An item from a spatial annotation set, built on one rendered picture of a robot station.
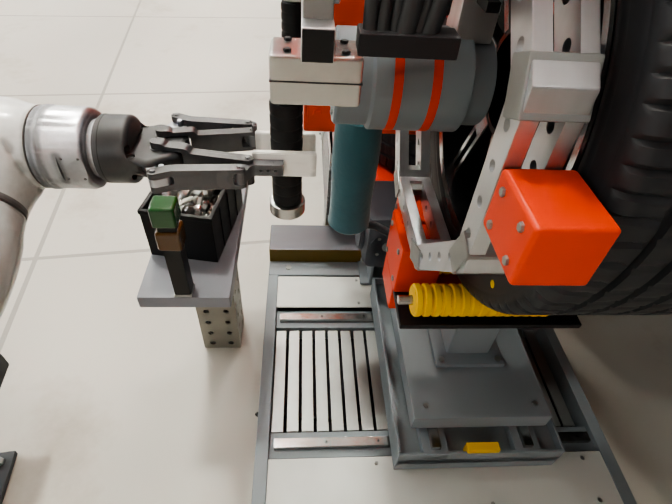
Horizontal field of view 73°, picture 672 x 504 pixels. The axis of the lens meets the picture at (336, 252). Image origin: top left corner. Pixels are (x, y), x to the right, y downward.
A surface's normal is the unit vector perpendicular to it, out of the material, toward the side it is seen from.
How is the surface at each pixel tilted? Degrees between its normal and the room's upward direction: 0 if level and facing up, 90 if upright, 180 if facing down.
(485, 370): 0
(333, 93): 90
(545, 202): 0
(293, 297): 0
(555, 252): 90
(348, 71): 90
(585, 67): 45
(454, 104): 94
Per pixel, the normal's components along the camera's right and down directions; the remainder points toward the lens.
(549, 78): 0.08, -0.01
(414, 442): 0.07, -0.72
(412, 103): 0.04, 0.74
